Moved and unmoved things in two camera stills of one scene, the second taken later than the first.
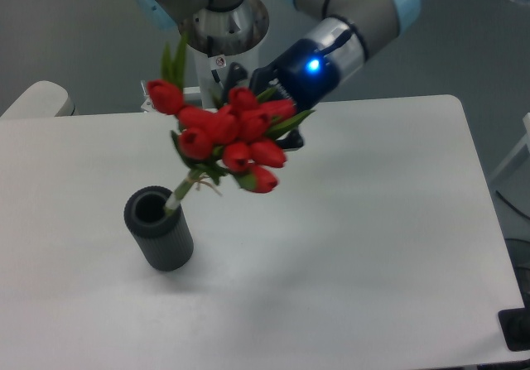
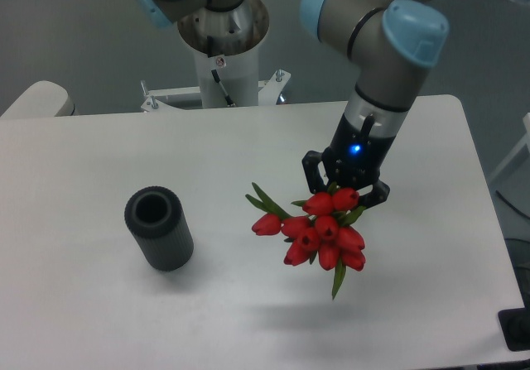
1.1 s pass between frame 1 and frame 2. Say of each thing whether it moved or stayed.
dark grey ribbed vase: stayed
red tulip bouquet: moved
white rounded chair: stayed
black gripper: moved
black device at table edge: stayed
